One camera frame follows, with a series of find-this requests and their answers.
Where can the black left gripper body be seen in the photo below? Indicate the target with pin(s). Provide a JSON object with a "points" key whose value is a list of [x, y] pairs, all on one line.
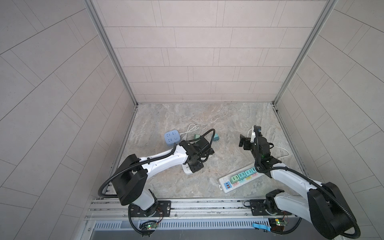
{"points": [[196, 166]]}

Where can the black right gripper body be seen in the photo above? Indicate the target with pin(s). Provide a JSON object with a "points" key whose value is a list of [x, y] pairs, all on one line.
{"points": [[248, 145]]}

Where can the dark teal plug adapter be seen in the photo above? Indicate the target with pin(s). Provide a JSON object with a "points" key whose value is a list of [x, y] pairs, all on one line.
{"points": [[241, 175]]}

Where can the white multicolour power strip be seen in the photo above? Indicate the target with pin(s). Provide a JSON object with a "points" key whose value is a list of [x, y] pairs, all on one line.
{"points": [[226, 186]]}

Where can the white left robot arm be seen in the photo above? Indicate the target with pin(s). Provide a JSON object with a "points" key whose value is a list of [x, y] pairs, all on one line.
{"points": [[129, 180]]}

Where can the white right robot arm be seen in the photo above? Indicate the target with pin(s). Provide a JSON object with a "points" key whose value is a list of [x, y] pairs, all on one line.
{"points": [[321, 204]]}

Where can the teal plug adapter upper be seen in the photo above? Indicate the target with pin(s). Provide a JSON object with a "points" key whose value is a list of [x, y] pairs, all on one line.
{"points": [[216, 137]]}

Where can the white square power socket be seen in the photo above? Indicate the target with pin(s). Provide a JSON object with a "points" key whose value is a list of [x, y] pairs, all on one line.
{"points": [[187, 169]]}

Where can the blue square power socket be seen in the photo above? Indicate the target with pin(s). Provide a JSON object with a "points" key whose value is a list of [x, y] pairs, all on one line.
{"points": [[172, 137]]}

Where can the blue connector tag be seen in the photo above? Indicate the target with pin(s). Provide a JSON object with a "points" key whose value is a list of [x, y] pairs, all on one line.
{"points": [[262, 227]]}

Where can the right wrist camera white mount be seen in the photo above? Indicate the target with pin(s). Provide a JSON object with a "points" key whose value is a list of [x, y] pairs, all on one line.
{"points": [[256, 133]]}

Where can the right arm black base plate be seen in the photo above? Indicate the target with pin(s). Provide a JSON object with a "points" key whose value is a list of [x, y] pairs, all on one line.
{"points": [[259, 208]]}

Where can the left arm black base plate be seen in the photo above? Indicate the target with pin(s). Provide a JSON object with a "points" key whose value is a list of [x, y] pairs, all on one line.
{"points": [[162, 209]]}

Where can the right circuit board with wires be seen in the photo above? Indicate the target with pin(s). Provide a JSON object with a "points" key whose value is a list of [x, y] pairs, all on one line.
{"points": [[278, 225]]}

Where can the circuit board with wires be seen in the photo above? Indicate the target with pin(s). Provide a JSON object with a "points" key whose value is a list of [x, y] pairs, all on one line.
{"points": [[278, 225], [149, 225]]}

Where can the left circuit board with wires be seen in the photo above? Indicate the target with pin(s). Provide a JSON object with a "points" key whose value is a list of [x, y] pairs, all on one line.
{"points": [[149, 225]]}

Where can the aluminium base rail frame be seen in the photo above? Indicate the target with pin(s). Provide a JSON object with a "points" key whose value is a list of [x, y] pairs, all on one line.
{"points": [[186, 214]]}

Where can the metal corner wall profile right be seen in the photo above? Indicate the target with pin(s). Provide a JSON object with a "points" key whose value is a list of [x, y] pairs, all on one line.
{"points": [[324, 15]]}

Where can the metal corner wall profile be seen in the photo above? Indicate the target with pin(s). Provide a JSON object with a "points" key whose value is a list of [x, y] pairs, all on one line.
{"points": [[324, 15], [89, 5]]}

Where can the metal corner wall profile left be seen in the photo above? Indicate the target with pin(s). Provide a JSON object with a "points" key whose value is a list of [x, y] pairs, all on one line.
{"points": [[89, 5]]}

